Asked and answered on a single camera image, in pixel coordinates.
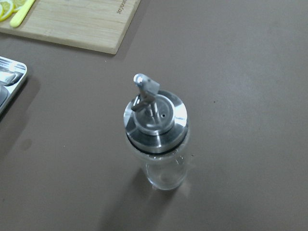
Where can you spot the bamboo cutting board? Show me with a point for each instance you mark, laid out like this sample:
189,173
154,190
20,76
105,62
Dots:
97,25

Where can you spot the silver digital kitchen scale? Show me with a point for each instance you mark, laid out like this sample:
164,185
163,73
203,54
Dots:
12,76

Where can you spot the yellow plastic knife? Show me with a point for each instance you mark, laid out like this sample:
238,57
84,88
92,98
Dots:
23,7

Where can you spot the lemon slice front pair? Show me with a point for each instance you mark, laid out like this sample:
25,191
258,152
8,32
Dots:
8,7

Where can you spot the glass sauce bottle steel spout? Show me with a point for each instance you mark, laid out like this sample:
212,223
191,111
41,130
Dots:
157,130

